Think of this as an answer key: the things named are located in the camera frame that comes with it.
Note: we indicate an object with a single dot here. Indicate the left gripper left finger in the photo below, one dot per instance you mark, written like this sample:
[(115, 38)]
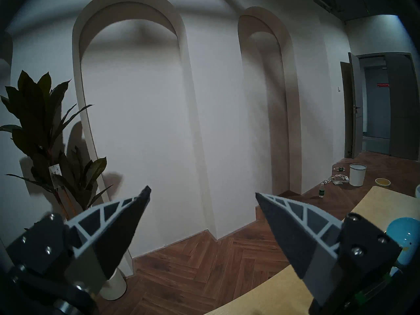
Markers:
[(115, 229)]

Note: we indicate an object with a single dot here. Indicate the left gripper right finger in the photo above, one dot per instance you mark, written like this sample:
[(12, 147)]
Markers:
[(292, 235)]

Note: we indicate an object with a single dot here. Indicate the blue penguin plate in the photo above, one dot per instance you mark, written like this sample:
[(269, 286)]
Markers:
[(407, 232)]

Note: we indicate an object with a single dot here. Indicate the upright bottle with green label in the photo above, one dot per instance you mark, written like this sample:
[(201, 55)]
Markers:
[(322, 191)]

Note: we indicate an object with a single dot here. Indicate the white plant tag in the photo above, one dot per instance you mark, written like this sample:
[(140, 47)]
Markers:
[(55, 176)]

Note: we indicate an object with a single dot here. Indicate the white bucket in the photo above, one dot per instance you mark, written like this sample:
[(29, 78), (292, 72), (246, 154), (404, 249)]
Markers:
[(357, 176)]

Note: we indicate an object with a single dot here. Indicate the brown paper bucket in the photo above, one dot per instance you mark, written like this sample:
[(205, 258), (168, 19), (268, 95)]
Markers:
[(383, 182)]

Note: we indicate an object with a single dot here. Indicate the tall green leafy plant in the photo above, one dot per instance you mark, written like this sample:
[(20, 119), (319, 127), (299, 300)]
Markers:
[(32, 120)]

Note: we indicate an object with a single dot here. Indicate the dark grey door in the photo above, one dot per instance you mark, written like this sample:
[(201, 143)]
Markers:
[(354, 107)]

